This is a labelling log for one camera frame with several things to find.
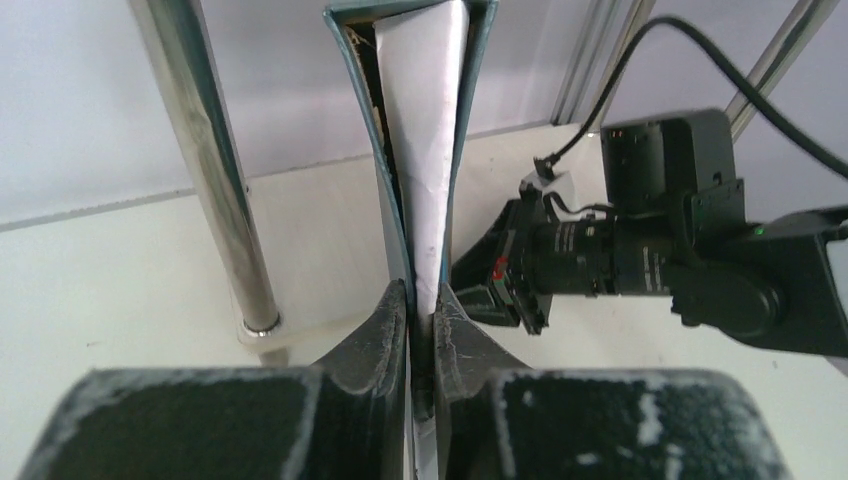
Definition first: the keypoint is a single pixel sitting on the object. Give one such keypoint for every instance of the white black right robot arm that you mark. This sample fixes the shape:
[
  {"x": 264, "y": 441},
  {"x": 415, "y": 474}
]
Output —
[{"x": 795, "y": 253}]

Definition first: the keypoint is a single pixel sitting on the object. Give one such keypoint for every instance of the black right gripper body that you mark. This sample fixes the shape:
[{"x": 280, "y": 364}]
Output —
[{"x": 673, "y": 200}]

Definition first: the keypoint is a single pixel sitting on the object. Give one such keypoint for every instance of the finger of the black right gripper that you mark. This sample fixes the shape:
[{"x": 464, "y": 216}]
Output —
[
  {"x": 485, "y": 307},
  {"x": 497, "y": 255}
]

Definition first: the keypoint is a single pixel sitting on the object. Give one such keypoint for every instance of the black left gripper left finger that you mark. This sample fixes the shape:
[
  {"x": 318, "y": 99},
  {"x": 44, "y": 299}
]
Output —
[{"x": 341, "y": 417}]

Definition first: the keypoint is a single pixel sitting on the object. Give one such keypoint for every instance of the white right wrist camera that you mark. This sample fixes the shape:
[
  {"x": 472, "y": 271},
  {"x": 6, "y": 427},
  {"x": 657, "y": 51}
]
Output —
[{"x": 553, "y": 189}]

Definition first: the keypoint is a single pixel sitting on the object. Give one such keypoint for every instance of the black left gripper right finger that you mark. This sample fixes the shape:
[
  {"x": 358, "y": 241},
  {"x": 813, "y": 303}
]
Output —
[{"x": 497, "y": 418}]

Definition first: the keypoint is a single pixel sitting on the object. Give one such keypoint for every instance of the aluminium frame rail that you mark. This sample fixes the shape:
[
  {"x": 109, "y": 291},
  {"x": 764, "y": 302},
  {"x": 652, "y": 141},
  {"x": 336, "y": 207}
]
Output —
[{"x": 602, "y": 37}]

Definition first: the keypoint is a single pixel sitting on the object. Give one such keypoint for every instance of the teal Humor book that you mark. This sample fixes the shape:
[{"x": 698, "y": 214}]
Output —
[{"x": 414, "y": 67}]

